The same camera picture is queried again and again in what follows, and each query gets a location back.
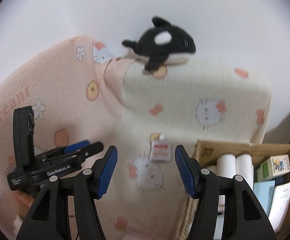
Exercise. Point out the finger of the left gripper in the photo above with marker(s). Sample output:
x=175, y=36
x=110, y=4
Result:
x=60, y=151
x=74, y=158

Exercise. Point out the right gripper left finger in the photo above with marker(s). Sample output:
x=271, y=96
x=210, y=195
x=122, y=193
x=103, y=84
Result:
x=67, y=205

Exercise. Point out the white paper roll large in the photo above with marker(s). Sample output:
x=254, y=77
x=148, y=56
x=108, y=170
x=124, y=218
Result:
x=244, y=167

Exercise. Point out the white red spout pouch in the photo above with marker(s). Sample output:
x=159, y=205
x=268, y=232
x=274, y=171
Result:
x=160, y=148

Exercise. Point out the person's left hand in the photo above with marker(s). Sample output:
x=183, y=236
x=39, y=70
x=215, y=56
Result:
x=24, y=202

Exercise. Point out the light blue Lucky box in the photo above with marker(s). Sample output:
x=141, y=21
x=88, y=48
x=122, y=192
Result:
x=264, y=191

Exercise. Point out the white rectangular box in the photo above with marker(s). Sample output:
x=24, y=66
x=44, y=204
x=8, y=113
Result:
x=280, y=205

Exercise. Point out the brown cardboard box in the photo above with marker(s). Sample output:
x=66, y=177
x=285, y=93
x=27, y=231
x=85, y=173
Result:
x=244, y=216

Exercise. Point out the white paper roll back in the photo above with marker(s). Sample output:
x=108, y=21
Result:
x=226, y=166

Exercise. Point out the green white carton box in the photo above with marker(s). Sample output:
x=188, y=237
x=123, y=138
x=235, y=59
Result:
x=274, y=167

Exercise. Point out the pink cream cartoon blanket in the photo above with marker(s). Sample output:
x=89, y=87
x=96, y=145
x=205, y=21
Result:
x=79, y=91

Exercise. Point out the black white orca plush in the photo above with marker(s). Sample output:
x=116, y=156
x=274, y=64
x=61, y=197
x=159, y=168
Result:
x=164, y=43

